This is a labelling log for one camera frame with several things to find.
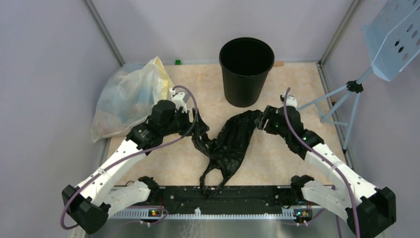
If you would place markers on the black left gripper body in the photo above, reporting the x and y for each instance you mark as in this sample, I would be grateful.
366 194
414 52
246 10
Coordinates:
181 123

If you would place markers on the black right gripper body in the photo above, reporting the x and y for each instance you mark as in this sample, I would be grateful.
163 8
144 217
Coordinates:
273 126

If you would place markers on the black plastic trash bag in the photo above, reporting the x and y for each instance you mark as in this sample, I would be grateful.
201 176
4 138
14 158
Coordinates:
227 151

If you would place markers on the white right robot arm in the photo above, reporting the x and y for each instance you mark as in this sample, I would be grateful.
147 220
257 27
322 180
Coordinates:
366 209

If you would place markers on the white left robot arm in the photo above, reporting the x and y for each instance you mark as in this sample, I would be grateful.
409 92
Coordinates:
91 203

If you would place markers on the black plastic trash bin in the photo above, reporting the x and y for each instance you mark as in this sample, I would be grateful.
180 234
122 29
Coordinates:
245 63

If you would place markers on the translucent yellow plastic bag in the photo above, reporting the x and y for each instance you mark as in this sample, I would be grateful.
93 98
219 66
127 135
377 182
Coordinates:
128 97

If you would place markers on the small wooden block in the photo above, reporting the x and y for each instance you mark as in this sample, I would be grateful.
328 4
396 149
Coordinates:
278 63

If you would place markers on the light blue tripod stand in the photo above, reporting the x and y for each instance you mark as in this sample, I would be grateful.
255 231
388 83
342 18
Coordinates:
351 87

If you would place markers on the perforated light blue panel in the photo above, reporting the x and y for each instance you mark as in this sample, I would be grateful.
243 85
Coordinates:
393 37

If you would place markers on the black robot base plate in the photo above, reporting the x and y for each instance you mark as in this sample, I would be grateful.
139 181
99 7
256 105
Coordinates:
231 200

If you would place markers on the white slotted cable duct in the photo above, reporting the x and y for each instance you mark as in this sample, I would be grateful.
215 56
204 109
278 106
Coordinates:
150 214

